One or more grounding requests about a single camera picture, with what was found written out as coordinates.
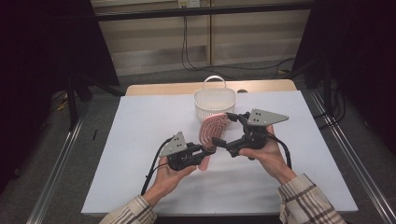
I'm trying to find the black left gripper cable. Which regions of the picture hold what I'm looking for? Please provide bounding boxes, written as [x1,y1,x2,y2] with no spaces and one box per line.
[140,135,176,197]

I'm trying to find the yellow floor cable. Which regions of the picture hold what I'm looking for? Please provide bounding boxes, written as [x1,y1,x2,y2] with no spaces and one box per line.
[49,90,70,112]

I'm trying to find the black floor cables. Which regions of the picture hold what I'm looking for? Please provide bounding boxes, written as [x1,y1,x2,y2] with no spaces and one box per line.
[312,81,347,131]

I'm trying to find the white wall outlet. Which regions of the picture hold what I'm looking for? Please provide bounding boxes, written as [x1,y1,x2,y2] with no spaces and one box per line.
[177,0,201,9]

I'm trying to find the person's left hand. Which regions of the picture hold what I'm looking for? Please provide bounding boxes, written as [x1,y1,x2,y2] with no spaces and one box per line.
[151,155,199,199]

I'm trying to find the person's right hand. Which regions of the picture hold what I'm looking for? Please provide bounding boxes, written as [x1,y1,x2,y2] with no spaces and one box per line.
[238,124,297,185]

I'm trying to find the metal floor rail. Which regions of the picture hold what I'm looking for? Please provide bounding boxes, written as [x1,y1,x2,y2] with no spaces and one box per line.
[308,90,396,224]
[26,114,86,224]

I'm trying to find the dark curtain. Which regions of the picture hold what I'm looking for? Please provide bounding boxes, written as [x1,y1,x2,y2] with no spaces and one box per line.
[291,0,396,157]
[0,0,121,195]

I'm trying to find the white table cover sheet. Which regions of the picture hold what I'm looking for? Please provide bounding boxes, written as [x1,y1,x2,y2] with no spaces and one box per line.
[80,90,360,217]

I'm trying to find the black horizontal bar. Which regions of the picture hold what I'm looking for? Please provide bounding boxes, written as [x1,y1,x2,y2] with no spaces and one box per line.
[94,2,314,22]

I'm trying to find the light wooden table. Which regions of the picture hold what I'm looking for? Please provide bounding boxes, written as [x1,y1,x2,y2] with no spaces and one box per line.
[124,78,298,97]

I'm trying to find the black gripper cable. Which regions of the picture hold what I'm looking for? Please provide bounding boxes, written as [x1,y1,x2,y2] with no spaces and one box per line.
[263,132,293,171]
[140,135,176,197]

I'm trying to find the black metal stand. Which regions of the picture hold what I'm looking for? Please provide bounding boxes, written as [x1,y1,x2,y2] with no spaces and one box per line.
[321,59,334,110]
[65,72,126,133]

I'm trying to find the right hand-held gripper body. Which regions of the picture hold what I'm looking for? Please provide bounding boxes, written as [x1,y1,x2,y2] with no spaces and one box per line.
[226,107,290,160]

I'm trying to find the white plastic basket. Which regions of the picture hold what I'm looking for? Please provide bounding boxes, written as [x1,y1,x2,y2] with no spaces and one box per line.
[192,75,238,123]

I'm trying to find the black hanging cable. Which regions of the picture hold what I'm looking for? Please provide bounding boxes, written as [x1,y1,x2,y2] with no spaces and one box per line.
[184,14,297,80]
[180,14,233,81]

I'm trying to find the pink hairbrush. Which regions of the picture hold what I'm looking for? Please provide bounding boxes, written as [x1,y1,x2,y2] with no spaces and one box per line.
[198,112,233,173]

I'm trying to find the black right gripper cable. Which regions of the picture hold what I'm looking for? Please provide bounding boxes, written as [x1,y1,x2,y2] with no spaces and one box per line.
[263,132,293,171]

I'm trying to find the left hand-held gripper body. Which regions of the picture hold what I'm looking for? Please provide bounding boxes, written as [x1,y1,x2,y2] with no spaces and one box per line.
[158,131,204,173]

